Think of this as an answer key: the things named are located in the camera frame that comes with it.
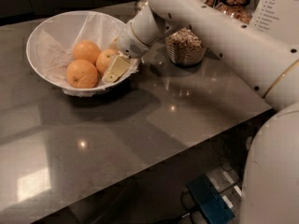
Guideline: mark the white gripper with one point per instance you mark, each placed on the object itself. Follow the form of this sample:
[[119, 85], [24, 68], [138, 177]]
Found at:
[[130, 41]]

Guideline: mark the orange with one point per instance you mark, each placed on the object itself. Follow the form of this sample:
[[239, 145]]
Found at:
[[86, 50], [103, 60], [82, 74]]

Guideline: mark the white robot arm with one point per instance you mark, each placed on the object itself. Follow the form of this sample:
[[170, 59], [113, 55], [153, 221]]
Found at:
[[270, 190]]

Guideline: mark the white paper bowl liner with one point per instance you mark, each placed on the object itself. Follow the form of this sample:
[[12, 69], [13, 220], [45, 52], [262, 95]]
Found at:
[[93, 28]]

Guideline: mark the white bowl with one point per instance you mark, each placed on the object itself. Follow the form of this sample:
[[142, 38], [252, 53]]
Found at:
[[36, 44]]

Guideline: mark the left glass cereal jar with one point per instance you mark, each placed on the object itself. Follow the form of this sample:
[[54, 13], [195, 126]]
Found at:
[[139, 5]]

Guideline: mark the middle glass cereal jar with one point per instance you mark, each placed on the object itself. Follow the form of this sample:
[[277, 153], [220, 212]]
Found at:
[[184, 48]]

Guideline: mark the right glass cereal jar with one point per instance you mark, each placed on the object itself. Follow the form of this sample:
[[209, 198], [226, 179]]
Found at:
[[236, 9]]

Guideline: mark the allergens info sign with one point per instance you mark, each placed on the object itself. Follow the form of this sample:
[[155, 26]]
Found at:
[[279, 18]]

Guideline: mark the blue box on floor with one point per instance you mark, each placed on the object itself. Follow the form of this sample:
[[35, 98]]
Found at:
[[209, 201]]

